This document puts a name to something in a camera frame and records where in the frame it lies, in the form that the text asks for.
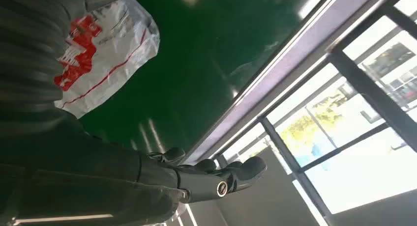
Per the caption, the green conveyor belt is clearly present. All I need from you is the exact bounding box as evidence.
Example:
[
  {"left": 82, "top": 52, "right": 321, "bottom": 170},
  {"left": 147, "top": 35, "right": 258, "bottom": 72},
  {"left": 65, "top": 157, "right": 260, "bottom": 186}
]
[{"left": 78, "top": 0, "right": 330, "bottom": 154}]

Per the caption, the black window frame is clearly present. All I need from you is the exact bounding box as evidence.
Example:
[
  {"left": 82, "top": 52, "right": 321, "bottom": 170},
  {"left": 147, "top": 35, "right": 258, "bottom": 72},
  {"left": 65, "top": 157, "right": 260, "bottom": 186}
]
[{"left": 215, "top": 0, "right": 417, "bottom": 226}]

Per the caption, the aluminium conveyor frame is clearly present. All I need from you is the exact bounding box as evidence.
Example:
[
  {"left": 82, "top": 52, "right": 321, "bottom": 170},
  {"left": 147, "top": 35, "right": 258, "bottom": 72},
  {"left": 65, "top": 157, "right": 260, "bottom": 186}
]
[{"left": 180, "top": 0, "right": 413, "bottom": 167}]

